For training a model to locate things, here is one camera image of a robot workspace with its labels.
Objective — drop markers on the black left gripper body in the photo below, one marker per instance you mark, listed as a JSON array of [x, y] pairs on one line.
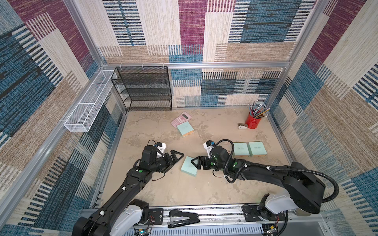
[[162, 163]]

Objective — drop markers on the black wire shelf rack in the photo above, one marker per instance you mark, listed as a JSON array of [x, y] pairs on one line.
[[143, 88]]

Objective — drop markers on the white tape dispenser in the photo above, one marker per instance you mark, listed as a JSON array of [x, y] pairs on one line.
[[242, 126]]

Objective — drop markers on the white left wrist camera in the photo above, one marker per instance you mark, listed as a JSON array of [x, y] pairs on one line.
[[161, 147]]

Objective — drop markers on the black stapler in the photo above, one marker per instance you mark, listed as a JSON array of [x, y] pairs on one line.
[[180, 218]]

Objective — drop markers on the pink calculator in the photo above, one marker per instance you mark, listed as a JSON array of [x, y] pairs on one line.
[[182, 118]]

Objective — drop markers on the mint drawer jewelry box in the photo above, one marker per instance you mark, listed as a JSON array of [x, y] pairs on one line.
[[257, 149]]

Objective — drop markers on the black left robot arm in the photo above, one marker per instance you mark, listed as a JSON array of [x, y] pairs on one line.
[[122, 210]]

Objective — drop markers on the white mesh wall basket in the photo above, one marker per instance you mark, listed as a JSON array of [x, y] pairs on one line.
[[86, 111]]

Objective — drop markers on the red pencil cup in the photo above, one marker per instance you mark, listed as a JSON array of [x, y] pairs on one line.
[[251, 122]]

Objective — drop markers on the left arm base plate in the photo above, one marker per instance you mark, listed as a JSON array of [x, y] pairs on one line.
[[152, 216]]

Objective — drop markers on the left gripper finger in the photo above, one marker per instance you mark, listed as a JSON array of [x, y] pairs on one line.
[[170, 165], [176, 156]]

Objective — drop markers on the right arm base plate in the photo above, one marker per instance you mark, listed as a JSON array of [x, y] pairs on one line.
[[256, 213]]

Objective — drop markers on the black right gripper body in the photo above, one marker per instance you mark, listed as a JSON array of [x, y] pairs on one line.
[[204, 162]]

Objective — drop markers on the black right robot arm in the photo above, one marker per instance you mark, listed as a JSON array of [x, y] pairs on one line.
[[303, 188]]

